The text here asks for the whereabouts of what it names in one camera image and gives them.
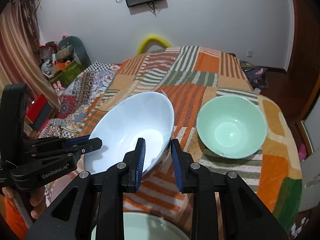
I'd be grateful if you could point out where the mint green plate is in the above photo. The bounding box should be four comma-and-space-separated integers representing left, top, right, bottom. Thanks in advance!
91, 212, 189, 239

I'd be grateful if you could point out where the white polka dot bowl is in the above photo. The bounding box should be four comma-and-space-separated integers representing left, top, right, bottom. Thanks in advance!
84, 92, 175, 180

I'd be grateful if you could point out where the orange sleeve forearm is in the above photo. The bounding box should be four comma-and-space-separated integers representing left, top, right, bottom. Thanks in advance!
4, 197, 28, 240

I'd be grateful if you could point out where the person's left hand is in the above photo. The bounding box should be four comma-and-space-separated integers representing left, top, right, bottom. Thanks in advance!
2, 186, 46, 219

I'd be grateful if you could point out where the red box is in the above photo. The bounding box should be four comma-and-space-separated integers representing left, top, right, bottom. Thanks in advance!
25, 94, 53, 124

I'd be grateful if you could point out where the pink bunny toy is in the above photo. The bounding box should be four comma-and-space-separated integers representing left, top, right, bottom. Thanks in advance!
53, 81, 65, 97

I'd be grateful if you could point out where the patterned quilt cloth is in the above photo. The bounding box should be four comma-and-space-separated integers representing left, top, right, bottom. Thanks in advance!
37, 61, 120, 138

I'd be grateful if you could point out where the green cardboard box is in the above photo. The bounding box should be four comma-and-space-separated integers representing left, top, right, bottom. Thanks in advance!
49, 61, 88, 88

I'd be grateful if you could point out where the mint green bowl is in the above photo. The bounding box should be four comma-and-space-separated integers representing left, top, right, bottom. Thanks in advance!
196, 95, 267, 159

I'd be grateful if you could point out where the grey plush toy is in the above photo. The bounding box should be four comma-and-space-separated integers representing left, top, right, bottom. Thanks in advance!
56, 36, 91, 67

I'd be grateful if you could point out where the yellow chair back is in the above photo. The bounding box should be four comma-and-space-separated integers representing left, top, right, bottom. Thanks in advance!
136, 34, 172, 55

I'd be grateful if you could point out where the striped curtain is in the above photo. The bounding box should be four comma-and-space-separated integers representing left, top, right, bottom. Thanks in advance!
1, 0, 59, 108

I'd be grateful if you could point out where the patchwork striped tablecloth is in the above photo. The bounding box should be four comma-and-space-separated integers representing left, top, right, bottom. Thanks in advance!
82, 46, 302, 231

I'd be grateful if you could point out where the wooden door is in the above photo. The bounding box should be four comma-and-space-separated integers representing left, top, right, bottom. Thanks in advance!
288, 0, 319, 121

